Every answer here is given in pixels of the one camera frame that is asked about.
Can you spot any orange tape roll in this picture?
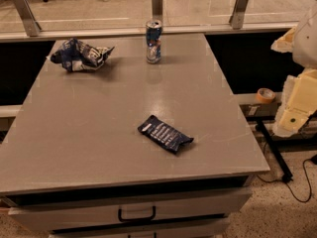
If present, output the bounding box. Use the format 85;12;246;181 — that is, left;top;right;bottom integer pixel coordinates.
257;88;275;104

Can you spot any black table leg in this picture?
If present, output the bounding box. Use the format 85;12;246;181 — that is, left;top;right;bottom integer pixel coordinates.
256;120;293;183

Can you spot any dark blue snack packet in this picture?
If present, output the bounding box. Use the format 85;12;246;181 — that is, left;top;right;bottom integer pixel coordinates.
138;115;193;154

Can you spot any right metal rail bracket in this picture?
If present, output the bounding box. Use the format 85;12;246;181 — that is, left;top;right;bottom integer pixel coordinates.
229;0;249;30

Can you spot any lower grey drawer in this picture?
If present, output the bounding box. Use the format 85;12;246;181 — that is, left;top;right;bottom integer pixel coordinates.
49;218;230;238

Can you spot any metal rail bracket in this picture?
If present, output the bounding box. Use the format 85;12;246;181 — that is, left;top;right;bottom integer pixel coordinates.
152;0;163;21
12;0;41;37
229;0;249;30

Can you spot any crumpled blue chip bag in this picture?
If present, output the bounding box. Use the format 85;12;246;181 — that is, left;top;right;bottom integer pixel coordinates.
49;38;114;72

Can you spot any grey drawer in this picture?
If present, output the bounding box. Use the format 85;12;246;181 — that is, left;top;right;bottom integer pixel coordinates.
49;218;230;238
9;187;252;231

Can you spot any middle metal rail bracket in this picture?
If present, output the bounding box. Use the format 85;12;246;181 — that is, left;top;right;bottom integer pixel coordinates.
152;0;163;21

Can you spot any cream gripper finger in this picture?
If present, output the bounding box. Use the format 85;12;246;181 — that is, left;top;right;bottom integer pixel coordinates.
270;27;296;53

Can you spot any black upper drawer handle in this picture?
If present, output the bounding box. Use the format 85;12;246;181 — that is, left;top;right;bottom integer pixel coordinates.
117;206;157;223

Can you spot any black floor cable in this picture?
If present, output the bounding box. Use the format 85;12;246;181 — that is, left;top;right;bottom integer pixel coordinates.
257;142;317;204

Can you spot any upper grey drawer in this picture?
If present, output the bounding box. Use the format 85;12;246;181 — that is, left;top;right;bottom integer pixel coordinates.
9;187;252;231

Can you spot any redbull can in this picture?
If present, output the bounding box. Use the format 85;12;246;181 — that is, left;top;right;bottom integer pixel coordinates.
146;20;162;63

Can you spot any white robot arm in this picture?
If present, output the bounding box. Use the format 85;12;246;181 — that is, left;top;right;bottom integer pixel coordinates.
271;4;317;138

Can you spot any left metal rail bracket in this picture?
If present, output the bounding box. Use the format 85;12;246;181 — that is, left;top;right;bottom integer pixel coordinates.
12;0;41;37

